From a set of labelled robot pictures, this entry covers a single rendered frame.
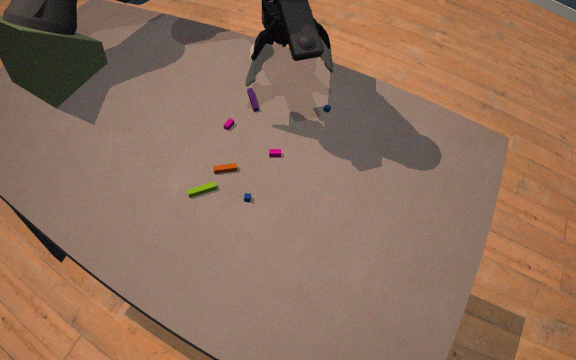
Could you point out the purple rod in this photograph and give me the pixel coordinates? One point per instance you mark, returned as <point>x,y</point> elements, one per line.
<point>253,99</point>

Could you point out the orange rod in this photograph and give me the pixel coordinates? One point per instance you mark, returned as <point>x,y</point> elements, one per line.
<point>225,168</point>

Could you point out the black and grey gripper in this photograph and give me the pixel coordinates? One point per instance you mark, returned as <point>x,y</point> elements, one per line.
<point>263,50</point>

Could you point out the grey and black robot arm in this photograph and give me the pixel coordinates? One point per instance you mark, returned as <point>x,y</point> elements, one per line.
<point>60,16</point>

